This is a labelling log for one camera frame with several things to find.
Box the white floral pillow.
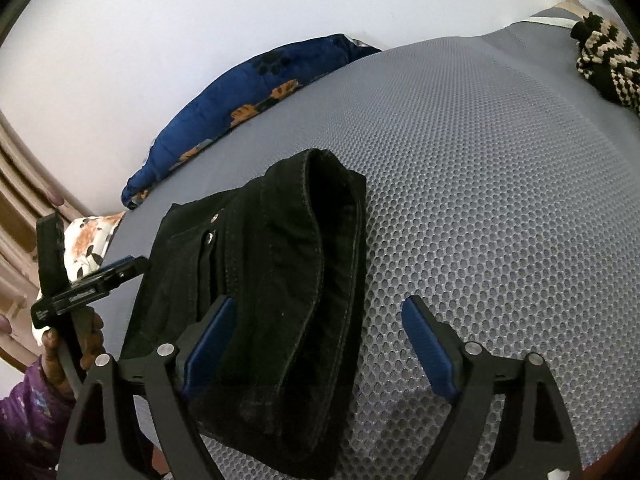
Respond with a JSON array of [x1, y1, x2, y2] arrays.
[[32, 211, 126, 346]]

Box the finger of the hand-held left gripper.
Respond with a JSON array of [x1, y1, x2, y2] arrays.
[[92, 256, 152, 293]]

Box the grey mesh mattress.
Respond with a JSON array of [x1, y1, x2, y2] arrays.
[[105, 7, 640, 480]]

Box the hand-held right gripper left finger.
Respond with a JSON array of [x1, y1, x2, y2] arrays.
[[57, 296, 238, 480]]

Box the black and cream knit cloth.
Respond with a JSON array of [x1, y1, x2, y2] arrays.
[[570, 11, 640, 117]]

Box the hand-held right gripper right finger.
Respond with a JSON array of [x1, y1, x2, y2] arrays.
[[401, 295, 583, 480]]

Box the black pants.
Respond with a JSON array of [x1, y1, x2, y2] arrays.
[[120, 148, 368, 480]]

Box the beige wooden frame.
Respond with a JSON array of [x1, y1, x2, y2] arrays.
[[0, 110, 67, 361]]

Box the person's left hand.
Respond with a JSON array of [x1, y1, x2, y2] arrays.
[[40, 309, 106, 402]]

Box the blue printed blanket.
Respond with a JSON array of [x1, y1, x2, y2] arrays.
[[121, 34, 383, 211]]

